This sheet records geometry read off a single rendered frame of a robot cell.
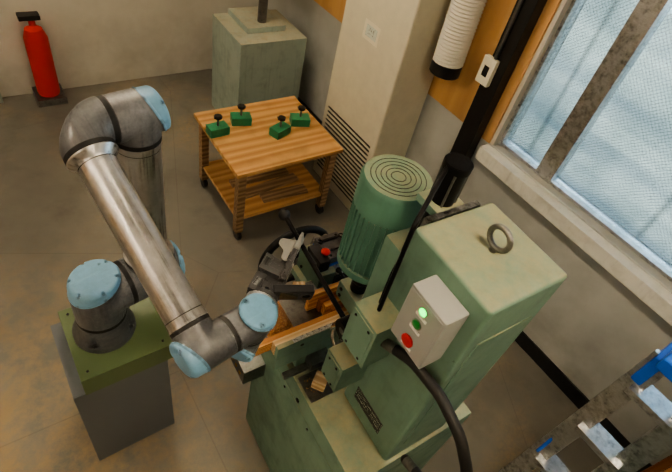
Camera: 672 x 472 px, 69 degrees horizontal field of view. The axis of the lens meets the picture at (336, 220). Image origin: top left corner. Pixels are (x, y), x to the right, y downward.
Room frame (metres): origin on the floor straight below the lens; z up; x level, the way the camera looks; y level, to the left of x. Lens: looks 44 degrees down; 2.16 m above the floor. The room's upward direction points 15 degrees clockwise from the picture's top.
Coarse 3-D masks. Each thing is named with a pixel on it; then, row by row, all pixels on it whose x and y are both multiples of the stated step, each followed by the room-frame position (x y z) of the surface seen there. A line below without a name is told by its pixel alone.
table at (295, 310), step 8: (296, 272) 1.04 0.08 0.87; (296, 280) 1.03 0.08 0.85; (304, 280) 1.02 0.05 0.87; (288, 304) 0.89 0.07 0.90; (296, 304) 0.90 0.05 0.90; (304, 304) 0.90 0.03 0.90; (288, 312) 0.86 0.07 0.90; (296, 312) 0.87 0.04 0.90; (304, 312) 0.87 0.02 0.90; (312, 312) 0.88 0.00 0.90; (320, 312) 0.89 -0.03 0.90; (296, 320) 0.84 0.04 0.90; (304, 320) 0.85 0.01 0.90; (312, 344) 0.77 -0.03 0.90; (320, 344) 0.79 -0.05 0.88; (328, 344) 0.82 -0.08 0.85; (296, 352) 0.74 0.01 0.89; (304, 352) 0.76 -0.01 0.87; (312, 352) 0.78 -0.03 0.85; (272, 360) 0.71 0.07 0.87; (280, 360) 0.71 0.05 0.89; (288, 360) 0.72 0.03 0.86
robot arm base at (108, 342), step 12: (132, 312) 0.86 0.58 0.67; (120, 324) 0.77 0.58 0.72; (132, 324) 0.82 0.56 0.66; (84, 336) 0.71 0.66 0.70; (96, 336) 0.72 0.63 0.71; (108, 336) 0.73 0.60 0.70; (120, 336) 0.75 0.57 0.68; (84, 348) 0.70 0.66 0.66; (96, 348) 0.70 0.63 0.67; (108, 348) 0.72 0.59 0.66
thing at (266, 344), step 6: (330, 312) 0.87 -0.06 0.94; (336, 312) 0.88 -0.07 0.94; (318, 318) 0.84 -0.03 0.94; (324, 318) 0.84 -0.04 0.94; (300, 324) 0.80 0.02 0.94; (306, 324) 0.81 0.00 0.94; (312, 324) 0.81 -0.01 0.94; (288, 330) 0.77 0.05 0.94; (294, 330) 0.78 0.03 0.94; (270, 336) 0.74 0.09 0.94; (276, 336) 0.74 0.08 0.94; (282, 336) 0.75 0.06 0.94; (264, 342) 0.72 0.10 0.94; (270, 342) 0.72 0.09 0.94; (258, 348) 0.69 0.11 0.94; (264, 348) 0.71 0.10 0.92; (270, 348) 0.72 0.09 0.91; (258, 354) 0.70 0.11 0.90
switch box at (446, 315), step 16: (416, 288) 0.59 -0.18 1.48; (432, 288) 0.60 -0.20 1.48; (416, 304) 0.57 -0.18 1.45; (432, 304) 0.56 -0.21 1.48; (448, 304) 0.57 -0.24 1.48; (400, 320) 0.58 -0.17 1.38; (432, 320) 0.54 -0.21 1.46; (448, 320) 0.53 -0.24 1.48; (464, 320) 0.56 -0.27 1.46; (400, 336) 0.57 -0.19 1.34; (416, 336) 0.55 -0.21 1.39; (432, 336) 0.53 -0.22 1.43; (448, 336) 0.54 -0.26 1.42; (416, 352) 0.54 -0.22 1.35; (432, 352) 0.53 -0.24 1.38
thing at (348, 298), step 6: (342, 282) 0.92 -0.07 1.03; (348, 282) 0.92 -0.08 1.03; (342, 288) 0.91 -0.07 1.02; (348, 288) 0.90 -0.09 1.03; (336, 294) 0.92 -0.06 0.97; (342, 294) 0.90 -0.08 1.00; (348, 294) 0.88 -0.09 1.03; (354, 294) 0.89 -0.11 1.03; (342, 300) 0.90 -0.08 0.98; (348, 300) 0.88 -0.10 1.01; (354, 300) 0.87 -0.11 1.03; (348, 306) 0.87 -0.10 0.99; (348, 312) 0.87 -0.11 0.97
